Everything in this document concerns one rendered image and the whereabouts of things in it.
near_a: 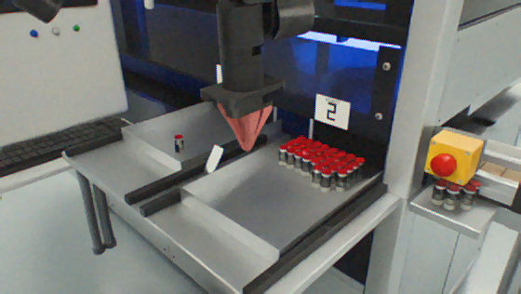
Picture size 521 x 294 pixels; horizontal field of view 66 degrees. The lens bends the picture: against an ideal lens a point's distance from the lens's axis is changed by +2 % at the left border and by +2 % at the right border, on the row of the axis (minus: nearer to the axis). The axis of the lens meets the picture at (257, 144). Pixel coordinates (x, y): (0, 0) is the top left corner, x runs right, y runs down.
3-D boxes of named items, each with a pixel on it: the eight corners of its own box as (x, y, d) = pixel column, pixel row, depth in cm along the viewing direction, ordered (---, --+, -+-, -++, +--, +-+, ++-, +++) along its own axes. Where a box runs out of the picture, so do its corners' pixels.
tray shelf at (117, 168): (210, 108, 130) (210, 102, 129) (415, 190, 86) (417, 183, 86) (62, 158, 100) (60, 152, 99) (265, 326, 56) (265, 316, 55)
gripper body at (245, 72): (286, 93, 55) (287, 39, 51) (232, 115, 49) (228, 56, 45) (253, 83, 59) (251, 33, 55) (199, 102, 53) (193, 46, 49)
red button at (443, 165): (434, 166, 73) (439, 147, 71) (458, 174, 71) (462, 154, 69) (425, 173, 71) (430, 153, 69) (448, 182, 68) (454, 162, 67)
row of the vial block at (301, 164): (282, 160, 94) (283, 143, 92) (347, 189, 83) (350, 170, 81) (276, 164, 93) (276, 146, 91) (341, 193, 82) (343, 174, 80)
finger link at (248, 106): (274, 151, 57) (273, 89, 52) (238, 170, 52) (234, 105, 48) (242, 137, 61) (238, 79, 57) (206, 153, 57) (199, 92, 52)
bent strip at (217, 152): (217, 167, 92) (215, 144, 89) (225, 171, 90) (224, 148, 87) (165, 191, 83) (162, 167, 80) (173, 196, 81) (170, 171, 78)
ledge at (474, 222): (436, 183, 89) (438, 176, 88) (501, 207, 81) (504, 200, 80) (407, 209, 80) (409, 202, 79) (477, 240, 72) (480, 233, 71)
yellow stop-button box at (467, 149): (438, 158, 79) (447, 126, 76) (477, 171, 75) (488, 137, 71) (421, 172, 74) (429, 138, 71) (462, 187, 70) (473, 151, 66)
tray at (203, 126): (220, 106, 126) (220, 96, 125) (281, 130, 110) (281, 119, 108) (123, 140, 104) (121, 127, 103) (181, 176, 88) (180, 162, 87)
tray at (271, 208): (288, 146, 101) (288, 134, 100) (381, 184, 85) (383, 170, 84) (180, 202, 79) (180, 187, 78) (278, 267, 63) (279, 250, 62)
